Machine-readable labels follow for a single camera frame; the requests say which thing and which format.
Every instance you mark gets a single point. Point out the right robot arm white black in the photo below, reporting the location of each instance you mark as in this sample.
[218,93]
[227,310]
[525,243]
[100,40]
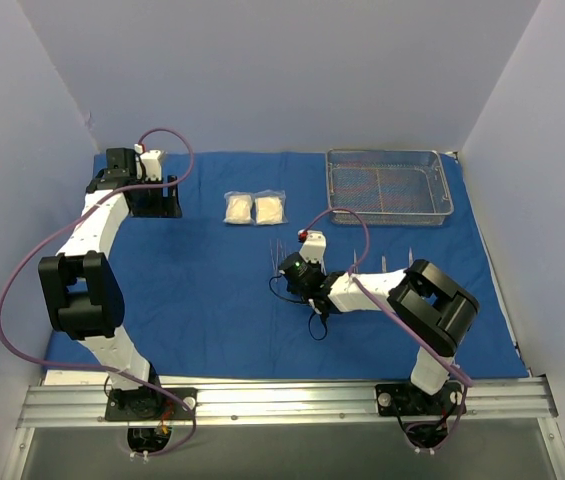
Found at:
[422,300]

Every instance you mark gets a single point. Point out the steel scalpel handle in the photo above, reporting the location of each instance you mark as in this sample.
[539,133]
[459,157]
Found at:
[274,254]

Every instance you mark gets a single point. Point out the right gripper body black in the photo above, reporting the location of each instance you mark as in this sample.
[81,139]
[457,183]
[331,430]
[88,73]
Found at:
[284,270]

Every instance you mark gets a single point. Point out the metal mesh instrument tray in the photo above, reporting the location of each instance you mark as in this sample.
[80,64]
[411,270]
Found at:
[387,187]

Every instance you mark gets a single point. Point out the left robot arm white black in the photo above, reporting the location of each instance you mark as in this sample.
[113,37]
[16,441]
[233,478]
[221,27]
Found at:
[82,295]

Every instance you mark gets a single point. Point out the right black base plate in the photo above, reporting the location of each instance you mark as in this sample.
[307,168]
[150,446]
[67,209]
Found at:
[406,400]

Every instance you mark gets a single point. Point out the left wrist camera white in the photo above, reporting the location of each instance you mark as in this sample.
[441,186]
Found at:
[149,163]

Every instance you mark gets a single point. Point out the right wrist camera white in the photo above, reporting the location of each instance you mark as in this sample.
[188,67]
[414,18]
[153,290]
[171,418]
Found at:
[313,246]

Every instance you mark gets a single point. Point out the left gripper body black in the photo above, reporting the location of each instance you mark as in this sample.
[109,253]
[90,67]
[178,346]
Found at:
[154,201]

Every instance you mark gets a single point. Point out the blue surgical drape cloth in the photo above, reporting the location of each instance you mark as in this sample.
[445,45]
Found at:
[201,301]

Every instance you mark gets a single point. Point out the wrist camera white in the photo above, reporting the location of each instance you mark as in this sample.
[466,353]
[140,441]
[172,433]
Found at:
[313,246]
[149,163]

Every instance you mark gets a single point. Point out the aluminium front rail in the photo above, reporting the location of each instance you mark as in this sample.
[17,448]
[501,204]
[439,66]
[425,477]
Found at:
[77,399]

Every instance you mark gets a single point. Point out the white gauze pack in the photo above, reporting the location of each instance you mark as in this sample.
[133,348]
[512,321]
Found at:
[270,207]
[239,207]

